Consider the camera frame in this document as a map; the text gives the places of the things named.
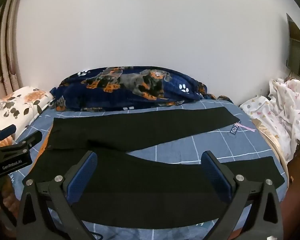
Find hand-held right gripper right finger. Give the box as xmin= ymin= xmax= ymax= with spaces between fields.
xmin=201 ymin=151 xmax=284 ymax=240

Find navy dog print blanket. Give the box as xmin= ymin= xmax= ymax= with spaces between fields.
xmin=49 ymin=66 xmax=233 ymax=112

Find black pants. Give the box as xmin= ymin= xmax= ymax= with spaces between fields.
xmin=22 ymin=106 xmax=285 ymax=229

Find black wall television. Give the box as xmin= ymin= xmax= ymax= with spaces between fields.
xmin=286 ymin=13 xmax=300 ymax=83

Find pale pink curtain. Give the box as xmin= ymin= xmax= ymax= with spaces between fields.
xmin=0 ymin=0 xmax=23 ymax=101

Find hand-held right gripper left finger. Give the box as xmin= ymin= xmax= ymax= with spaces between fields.
xmin=16 ymin=151 xmax=98 ymax=240

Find white patterned quilt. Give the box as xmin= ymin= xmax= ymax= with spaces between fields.
xmin=240 ymin=78 xmax=300 ymax=164

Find white floral pillow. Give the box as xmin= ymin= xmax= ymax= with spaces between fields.
xmin=0 ymin=86 xmax=54 ymax=140

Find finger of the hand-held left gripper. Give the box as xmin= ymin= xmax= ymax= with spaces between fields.
xmin=0 ymin=124 xmax=17 ymax=151
xmin=13 ymin=131 xmax=43 ymax=153

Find blue checked bed sheet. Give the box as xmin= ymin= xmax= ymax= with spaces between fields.
xmin=12 ymin=99 xmax=289 ymax=240

